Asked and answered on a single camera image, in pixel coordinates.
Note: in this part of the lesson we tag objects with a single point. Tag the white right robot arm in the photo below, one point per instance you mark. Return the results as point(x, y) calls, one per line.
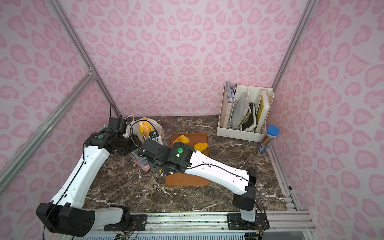
point(184, 159)

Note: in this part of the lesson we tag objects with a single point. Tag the yellow striped oval bread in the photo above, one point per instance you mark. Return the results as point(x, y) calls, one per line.
point(201, 146)

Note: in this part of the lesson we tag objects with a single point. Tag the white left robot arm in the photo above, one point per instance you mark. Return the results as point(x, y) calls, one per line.
point(64, 213)

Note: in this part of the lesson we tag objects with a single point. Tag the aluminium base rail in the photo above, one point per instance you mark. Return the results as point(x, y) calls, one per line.
point(279, 225)

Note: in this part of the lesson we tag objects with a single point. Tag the yellow book in organizer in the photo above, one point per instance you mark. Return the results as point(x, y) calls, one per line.
point(263, 110)

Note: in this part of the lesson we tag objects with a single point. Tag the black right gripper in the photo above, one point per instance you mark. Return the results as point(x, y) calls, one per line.
point(147, 154)

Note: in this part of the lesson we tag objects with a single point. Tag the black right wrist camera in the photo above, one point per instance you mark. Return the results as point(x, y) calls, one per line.
point(154, 135)

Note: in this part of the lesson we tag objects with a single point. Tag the white desk file organizer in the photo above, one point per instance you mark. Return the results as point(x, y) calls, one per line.
point(231, 95)

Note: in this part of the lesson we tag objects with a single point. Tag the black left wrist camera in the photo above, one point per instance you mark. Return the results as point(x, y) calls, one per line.
point(116, 126)

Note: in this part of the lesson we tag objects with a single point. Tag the mint green cylindrical container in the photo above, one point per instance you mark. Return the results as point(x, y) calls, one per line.
point(103, 129)

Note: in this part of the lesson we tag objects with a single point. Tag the colourful floral paper bag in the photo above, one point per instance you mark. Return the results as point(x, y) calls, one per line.
point(141, 127)

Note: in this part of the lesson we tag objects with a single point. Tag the blue lid pencil tube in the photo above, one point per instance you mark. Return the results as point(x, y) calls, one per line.
point(271, 134)

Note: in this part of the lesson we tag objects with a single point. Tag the grey notebook in organizer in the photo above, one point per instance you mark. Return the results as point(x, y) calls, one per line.
point(240, 112)

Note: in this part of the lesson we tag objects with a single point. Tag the yellow square toast bread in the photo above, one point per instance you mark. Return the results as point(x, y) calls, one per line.
point(182, 139)

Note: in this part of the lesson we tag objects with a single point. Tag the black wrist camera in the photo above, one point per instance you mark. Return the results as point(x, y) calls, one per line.
point(154, 135)
point(116, 126)

